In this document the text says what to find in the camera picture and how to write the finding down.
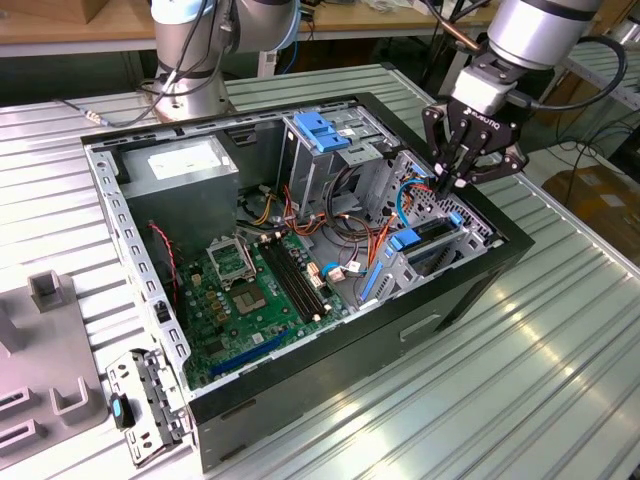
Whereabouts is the silver optical drive cage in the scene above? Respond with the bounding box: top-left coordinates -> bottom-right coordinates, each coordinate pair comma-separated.
277,102 -> 401,216

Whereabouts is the black blue bracket latch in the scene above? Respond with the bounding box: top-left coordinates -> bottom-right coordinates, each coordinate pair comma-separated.
108,392 -> 136,431

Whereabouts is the black case fan red wire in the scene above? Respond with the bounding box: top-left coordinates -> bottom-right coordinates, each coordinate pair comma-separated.
147,222 -> 185,321

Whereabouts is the black camera cable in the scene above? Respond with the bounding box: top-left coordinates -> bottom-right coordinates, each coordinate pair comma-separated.
509,34 -> 629,111

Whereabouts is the wooden desk white frame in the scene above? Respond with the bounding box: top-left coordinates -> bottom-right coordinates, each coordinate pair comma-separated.
0,0 -> 501,96

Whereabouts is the blue SATA wire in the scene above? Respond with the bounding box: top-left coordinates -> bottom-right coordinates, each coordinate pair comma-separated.
394,172 -> 434,229

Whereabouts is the short blue wire white plug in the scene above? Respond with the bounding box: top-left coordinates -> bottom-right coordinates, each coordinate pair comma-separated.
319,258 -> 371,285

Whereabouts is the silver disk bay cage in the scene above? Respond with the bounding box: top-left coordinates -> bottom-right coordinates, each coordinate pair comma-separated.
357,149 -> 504,309

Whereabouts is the silver expansion slot bracket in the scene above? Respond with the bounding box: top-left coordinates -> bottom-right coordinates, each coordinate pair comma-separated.
105,348 -> 194,469

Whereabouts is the black floor cable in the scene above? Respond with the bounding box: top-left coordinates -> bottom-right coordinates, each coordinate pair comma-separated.
549,99 -> 640,206

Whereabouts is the black stand pole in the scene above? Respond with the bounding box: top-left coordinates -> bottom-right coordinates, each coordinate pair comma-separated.
419,0 -> 466,106

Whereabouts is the green motherboard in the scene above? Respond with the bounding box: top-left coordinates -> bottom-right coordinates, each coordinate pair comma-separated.
177,232 -> 351,391

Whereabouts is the black RAM slot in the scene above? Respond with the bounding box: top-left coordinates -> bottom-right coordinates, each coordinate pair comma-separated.
257,239 -> 315,324
272,237 -> 331,320

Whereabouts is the metal slat side table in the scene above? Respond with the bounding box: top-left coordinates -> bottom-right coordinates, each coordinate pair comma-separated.
554,37 -> 640,146

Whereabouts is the orange black wire bundle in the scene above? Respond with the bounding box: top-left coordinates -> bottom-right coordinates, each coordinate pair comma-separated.
282,184 -> 396,264

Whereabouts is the blue expansion slot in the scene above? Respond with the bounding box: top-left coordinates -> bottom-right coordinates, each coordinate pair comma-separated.
208,327 -> 291,379

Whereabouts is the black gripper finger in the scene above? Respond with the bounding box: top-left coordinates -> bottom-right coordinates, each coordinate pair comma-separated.
451,130 -> 530,195
421,103 -> 471,197

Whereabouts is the blue plastic drive latch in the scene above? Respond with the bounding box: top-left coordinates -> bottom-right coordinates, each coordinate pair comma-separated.
293,110 -> 352,154

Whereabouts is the hard disk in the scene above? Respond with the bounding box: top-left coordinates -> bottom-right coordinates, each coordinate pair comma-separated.
359,212 -> 464,301

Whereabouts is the grey square chipset chip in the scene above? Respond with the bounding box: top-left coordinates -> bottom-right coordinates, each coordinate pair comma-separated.
230,283 -> 269,317

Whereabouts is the metal CPU socket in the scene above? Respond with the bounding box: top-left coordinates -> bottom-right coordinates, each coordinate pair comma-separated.
205,234 -> 257,286

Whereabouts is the grey parts rack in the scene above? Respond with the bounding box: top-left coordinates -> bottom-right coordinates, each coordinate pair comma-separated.
0,269 -> 109,456

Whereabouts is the black open PC case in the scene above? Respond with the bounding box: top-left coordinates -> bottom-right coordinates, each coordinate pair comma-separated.
79,91 -> 536,474

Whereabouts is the brown cardboard box on floor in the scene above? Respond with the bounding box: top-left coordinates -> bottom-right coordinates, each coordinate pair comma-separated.
542,164 -> 640,256

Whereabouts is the grey power supply unit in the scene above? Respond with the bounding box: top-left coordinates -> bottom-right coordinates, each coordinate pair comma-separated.
119,134 -> 241,256

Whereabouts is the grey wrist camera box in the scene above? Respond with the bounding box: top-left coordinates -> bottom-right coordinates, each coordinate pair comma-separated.
449,57 -> 521,115

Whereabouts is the orange red power wire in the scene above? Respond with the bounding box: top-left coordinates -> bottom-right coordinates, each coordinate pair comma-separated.
399,177 -> 446,206

